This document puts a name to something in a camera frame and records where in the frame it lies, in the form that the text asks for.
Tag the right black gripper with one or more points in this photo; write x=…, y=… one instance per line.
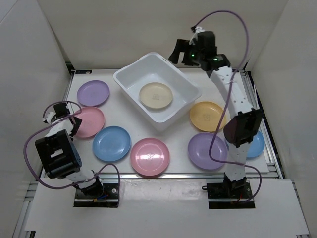
x=181, y=46

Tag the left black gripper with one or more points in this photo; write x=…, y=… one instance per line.
x=78, y=122

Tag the pink plate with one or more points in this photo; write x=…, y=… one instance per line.
x=93, y=121
x=149, y=157

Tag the blue plate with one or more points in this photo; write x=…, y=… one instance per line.
x=257, y=146
x=111, y=144

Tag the orange yellow plate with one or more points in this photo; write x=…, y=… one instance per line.
x=205, y=116

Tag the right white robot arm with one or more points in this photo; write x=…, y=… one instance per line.
x=245, y=121

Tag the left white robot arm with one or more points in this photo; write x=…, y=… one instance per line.
x=59, y=156

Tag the white plastic bin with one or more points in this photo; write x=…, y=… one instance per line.
x=153, y=67

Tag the purple plate back left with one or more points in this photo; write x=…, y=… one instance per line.
x=93, y=93

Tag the purple plate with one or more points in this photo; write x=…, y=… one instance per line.
x=93, y=93
x=198, y=151

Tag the white table board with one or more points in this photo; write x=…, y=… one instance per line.
x=119, y=111

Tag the purple plate front right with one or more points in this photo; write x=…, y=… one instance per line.
x=198, y=151

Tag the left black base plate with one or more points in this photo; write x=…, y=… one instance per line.
x=108, y=199

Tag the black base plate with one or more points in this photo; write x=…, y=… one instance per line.
x=108, y=199
x=218, y=198

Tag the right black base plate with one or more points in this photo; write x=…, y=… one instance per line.
x=218, y=198

